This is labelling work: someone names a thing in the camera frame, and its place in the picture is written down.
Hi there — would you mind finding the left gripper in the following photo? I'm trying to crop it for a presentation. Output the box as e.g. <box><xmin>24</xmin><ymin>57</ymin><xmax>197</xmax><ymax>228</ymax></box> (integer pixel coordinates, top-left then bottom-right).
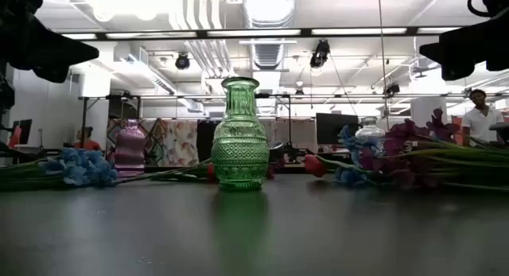
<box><xmin>0</xmin><ymin>0</ymin><xmax>99</xmax><ymax>84</ymax></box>

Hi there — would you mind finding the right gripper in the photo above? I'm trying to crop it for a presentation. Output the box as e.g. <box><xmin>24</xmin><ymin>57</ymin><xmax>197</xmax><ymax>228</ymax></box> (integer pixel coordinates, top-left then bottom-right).
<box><xmin>419</xmin><ymin>11</ymin><xmax>509</xmax><ymax>81</ymax></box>

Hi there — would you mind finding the purple artificial flower bunch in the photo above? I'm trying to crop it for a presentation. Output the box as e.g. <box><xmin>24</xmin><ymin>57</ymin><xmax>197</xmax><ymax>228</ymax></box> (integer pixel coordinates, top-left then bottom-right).
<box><xmin>357</xmin><ymin>107</ymin><xmax>509</xmax><ymax>192</ymax></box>
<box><xmin>113</xmin><ymin>157</ymin><xmax>286</xmax><ymax>185</ymax></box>

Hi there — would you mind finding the pink glass vase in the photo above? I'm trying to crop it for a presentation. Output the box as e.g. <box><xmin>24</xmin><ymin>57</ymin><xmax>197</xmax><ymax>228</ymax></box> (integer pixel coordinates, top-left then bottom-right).
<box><xmin>114</xmin><ymin>119</ymin><xmax>147</xmax><ymax>177</ymax></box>

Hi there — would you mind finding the red artificial tulip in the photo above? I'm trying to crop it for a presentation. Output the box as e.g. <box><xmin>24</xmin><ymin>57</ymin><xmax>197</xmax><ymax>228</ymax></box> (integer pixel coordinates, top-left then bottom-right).
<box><xmin>150</xmin><ymin>161</ymin><xmax>219</xmax><ymax>184</ymax></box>
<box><xmin>304</xmin><ymin>154</ymin><xmax>361</xmax><ymax>178</ymax></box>

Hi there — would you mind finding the clear glass vase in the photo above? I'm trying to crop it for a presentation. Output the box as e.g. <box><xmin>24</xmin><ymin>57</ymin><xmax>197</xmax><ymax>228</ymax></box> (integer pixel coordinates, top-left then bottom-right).
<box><xmin>355</xmin><ymin>115</ymin><xmax>387</xmax><ymax>156</ymax></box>

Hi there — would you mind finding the green glass vase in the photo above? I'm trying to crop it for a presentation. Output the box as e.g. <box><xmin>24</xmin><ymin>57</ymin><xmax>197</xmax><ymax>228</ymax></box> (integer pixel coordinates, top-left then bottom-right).
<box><xmin>209</xmin><ymin>76</ymin><xmax>271</xmax><ymax>191</ymax></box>

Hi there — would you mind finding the person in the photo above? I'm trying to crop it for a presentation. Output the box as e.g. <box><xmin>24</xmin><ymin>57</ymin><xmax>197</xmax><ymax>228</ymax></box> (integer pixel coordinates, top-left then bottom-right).
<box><xmin>462</xmin><ymin>88</ymin><xmax>506</xmax><ymax>148</ymax></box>
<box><xmin>73</xmin><ymin>126</ymin><xmax>103</xmax><ymax>152</ymax></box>

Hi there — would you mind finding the orange partition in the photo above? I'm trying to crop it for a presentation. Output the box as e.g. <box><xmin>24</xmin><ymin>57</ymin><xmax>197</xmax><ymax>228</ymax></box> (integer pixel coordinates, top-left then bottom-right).
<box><xmin>451</xmin><ymin>115</ymin><xmax>509</xmax><ymax>146</ymax></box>

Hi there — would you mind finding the black computer monitor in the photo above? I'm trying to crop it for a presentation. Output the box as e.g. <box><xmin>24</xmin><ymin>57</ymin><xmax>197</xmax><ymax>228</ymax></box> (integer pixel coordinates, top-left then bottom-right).
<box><xmin>316</xmin><ymin>112</ymin><xmax>360</xmax><ymax>146</ymax></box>
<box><xmin>10</xmin><ymin>119</ymin><xmax>33</xmax><ymax>146</ymax></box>

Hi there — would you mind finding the patterned fabric partition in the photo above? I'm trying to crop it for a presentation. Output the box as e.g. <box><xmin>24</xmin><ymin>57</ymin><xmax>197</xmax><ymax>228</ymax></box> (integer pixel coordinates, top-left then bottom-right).
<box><xmin>106</xmin><ymin>119</ymin><xmax>200</xmax><ymax>168</ymax></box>

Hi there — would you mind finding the black partition panel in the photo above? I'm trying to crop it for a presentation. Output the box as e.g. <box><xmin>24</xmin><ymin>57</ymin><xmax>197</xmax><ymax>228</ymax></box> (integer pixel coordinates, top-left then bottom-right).
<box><xmin>196</xmin><ymin>119</ymin><xmax>219</xmax><ymax>165</ymax></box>

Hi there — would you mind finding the black device with light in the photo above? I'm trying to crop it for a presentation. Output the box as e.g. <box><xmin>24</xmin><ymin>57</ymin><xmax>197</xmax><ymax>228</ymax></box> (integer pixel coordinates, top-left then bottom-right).
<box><xmin>284</xmin><ymin>142</ymin><xmax>305</xmax><ymax>165</ymax></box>

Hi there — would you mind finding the black cylindrical speaker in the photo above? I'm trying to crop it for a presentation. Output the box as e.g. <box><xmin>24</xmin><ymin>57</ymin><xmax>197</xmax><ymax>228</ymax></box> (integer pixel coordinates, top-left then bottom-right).
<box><xmin>269</xmin><ymin>140</ymin><xmax>286</xmax><ymax>162</ymax></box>

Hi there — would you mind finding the thin grey hanging cable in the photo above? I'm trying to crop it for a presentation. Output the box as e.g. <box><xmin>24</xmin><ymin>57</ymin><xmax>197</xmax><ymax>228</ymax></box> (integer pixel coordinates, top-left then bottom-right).
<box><xmin>376</xmin><ymin>0</ymin><xmax>390</xmax><ymax>130</ymax></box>

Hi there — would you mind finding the thin black camera cable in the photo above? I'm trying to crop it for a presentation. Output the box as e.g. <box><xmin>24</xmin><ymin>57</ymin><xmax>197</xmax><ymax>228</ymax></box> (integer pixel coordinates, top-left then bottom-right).
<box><xmin>329</xmin><ymin>55</ymin><xmax>361</xmax><ymax>118</ymax></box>

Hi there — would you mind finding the thin black metal frame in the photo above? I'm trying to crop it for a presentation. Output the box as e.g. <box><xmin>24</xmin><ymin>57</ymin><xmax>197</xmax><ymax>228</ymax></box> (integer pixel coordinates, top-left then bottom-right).
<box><xmin>77</xmin><ymin>92</ymin><xmax>509</xmax><ymax>165</ymax></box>

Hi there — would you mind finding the black rig camera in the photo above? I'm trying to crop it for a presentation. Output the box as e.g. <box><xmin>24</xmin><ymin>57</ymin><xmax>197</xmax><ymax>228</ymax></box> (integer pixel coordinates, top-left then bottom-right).
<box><xmin>309</xmin><ymin>37</ymin><xmax>332</xmax><ymax>69</ymax></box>

